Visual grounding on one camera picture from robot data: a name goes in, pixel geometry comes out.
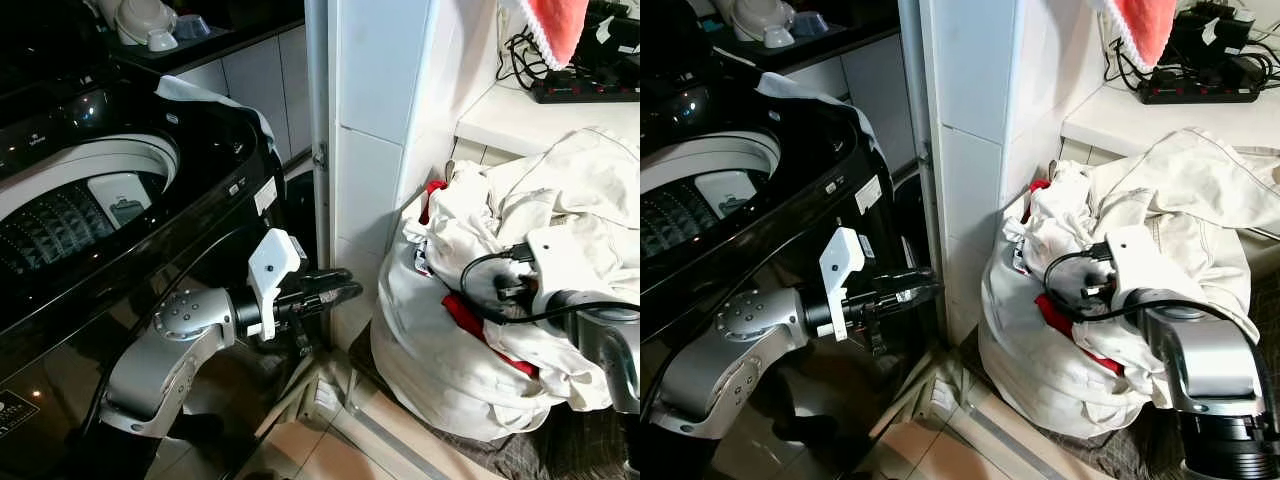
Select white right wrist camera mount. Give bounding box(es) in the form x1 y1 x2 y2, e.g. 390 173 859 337
524 225 603 303
1104 225 1163 298

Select black power cable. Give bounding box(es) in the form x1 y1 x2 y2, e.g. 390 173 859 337
503 28 548 93
1102 36 1148 93

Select white cloth laundry bag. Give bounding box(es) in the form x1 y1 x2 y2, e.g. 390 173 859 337
369 188 561 443
978 188 1161 441

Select white stone ledge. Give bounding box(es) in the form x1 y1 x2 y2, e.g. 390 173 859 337
1058 84 1280 167
454 80 641 167

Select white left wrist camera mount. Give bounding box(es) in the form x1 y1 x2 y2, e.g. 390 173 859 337
246 228 307 342
817 227 867 342

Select red towel with white trim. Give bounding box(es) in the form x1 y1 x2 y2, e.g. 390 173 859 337
1093 0 1180 74
498 0 592 73

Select cream white garment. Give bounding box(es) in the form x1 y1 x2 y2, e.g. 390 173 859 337
1015 127 1280 411
425 127 641 413

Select white door threshold rail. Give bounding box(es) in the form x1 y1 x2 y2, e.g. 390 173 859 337
862 355 1083 480

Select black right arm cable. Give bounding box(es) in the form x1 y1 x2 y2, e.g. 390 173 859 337
1042 250 1263 401
459 249 641 327

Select black power strip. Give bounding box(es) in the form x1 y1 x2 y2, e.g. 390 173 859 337
1137 80 1263 106
529 78 641 105

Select grey floor mat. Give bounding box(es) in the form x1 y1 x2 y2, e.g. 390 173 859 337
958 328 1193 480

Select black top-loading washing machine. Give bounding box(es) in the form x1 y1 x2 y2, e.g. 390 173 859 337
640 72 943 480
0 78 323 480

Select white cloth on washer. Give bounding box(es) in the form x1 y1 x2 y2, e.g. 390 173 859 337
155 74 278 143
756 71 883 153

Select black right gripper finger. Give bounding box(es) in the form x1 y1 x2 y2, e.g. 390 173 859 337
464 267 522 320
1049 261 1107 314

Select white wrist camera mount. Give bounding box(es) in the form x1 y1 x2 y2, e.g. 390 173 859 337
524 225 603 303
246 228 307 342
1104 225 1163 298
817 227 867 342

